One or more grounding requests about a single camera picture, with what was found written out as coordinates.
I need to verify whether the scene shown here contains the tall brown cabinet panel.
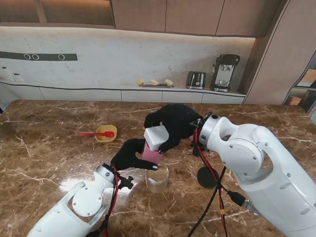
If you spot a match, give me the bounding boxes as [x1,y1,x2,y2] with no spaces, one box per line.
[243,0,316,106]

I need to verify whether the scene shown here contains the small wooden box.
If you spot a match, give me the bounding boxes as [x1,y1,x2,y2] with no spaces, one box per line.
[287,96,302,106]

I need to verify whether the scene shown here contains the white counter with drawers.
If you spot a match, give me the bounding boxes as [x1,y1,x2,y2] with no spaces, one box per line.
[0,80,246,104]

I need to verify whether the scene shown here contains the red and black arm cables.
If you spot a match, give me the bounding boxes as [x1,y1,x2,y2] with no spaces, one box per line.
[186,127,247,237]
[86,166,121,237]

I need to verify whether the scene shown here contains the red and black right arm cables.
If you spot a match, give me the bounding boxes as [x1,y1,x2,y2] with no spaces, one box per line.
[186,127,247,237]

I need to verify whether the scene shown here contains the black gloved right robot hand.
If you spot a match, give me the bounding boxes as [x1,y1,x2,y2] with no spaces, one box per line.
[144,103,203,155]

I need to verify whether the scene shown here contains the black and silver toaster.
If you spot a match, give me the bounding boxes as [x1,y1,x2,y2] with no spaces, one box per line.
[185,71,207,90]

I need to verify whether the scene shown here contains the clear grain jar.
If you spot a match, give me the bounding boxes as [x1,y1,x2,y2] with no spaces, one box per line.
[145,164,170,194]

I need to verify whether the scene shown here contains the pink container with white lid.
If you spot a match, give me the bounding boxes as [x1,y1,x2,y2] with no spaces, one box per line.
[141,144,163,164]

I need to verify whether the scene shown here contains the dark cutting board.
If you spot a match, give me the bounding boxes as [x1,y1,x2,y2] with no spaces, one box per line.
[142,83,174,89]

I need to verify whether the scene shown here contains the black espresso machine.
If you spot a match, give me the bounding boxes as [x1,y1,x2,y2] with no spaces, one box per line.
[209,53,241,93]

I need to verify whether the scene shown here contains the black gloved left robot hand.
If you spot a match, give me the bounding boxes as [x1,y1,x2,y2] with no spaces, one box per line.
[110,138,160,171]

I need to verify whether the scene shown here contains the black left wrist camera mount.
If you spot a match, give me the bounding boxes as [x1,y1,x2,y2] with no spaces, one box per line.
[118,175,134,190]

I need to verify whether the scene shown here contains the tan book on shelf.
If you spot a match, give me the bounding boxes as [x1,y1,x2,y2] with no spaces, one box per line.
[300,69,316,87]

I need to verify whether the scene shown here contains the white square container lid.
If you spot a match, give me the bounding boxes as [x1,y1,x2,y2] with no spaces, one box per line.
[144,125,170,151]

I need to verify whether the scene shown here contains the black round jar lid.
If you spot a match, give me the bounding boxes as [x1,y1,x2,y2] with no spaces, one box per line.
[197,166,220,190]

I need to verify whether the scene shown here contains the red and black left arm cables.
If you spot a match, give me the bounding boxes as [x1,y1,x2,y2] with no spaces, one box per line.
[86,166,121,237]

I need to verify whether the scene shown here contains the brown wall cabinets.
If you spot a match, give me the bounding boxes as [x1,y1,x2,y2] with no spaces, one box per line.
[0,0,282,38]

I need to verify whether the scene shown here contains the red plastic spoon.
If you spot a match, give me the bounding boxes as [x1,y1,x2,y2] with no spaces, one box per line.
[79,131,115,138]

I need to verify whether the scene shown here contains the yellow plastic bowl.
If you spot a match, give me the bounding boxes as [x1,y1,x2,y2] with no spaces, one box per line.
[95,125,118,143]

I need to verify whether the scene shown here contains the dark open shelf unit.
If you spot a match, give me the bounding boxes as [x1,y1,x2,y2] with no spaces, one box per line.
[283,50,316,115]

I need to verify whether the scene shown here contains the black wall power strip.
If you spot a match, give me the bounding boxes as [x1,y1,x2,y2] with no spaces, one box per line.
[0,51,78,62]

